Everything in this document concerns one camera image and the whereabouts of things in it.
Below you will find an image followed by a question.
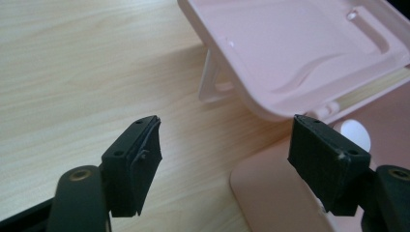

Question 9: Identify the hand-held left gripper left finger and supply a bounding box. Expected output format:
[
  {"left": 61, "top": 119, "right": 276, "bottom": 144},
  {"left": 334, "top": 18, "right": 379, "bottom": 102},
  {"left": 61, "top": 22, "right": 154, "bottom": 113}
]
[{"left": 101, "top": 114, "right": 163, "bottom": 218}]

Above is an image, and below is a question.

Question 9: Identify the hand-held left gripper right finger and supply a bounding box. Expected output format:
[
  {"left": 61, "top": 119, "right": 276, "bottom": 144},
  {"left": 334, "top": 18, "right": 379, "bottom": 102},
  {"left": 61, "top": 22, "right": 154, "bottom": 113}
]
[{"left": 287, "top": 113, "right": 372, "bottom": 217}]

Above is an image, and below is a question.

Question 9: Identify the small white bottle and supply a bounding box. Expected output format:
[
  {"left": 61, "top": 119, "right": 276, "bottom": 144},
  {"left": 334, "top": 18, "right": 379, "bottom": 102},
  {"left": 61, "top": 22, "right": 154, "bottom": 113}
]
[{"left": 339, "top": 119, "right": 372, "bottom": 153}]

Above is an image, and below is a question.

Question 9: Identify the pink plastic storage box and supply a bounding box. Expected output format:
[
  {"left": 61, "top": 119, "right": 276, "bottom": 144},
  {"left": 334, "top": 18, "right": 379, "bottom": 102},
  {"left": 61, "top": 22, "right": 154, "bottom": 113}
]
[{"left": 176, "top": 0, "right": 410, "bottom": 232}]

